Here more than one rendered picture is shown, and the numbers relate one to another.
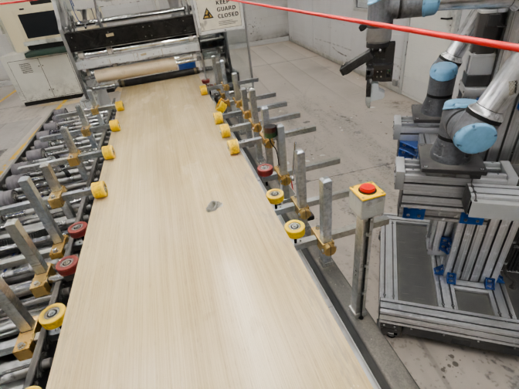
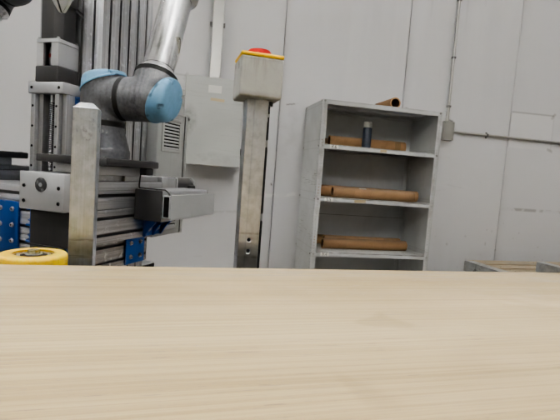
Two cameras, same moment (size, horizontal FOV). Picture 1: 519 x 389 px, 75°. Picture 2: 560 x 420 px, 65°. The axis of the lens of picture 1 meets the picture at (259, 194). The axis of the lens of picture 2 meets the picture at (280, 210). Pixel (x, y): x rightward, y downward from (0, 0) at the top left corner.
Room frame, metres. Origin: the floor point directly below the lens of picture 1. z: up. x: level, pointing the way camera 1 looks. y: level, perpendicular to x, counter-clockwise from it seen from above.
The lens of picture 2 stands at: (0.73, 0.46, 1.03)
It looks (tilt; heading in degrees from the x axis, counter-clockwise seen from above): 5 degrees down; 266
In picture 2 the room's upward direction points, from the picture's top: 4 degrees clockwise
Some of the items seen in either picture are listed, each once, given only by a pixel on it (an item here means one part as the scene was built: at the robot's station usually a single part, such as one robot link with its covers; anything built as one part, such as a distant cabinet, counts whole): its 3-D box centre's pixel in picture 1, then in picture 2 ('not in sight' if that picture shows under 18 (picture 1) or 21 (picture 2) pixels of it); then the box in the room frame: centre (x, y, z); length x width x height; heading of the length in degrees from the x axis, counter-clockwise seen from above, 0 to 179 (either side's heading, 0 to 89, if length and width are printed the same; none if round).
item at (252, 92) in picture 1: (256, 126); not in sight; (1.97, -0.03, 0.94); 0.04 x 0.04 x 0.48; 12
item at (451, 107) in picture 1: (459, 117); (106, 96); (1.15, -0.78, 1.21); 0.13 x 0.12 x 0.14; 165
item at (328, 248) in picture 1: (323, 240); not in sight; (1.01, -0.23, 0.81); 0.14 x 0.06 x 0.05; 12
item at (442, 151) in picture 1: (452, 144); (102, 139); (1.16, -0.78, 1.09); 0.15 x 0.15 x 0.10
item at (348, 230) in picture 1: (340, 232); not in sight; (1.05, -0.31, 0.80); 0.44 x 0.03 x 0.04; 102
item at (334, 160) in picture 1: (301, 169); not in sight; (1.54, -0.24, 0.84); 0.43 x 0.03 x 0.04; 102
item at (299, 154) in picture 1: (301, 197); not in sight; (1.24, -0.19, 0.87); 0.04 x 0.04 x 0.48; 12
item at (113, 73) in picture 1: (157, 65); not in sight; (3.68, 0.87, 1.05); 1.43 x 0.12 x 0.12; 102
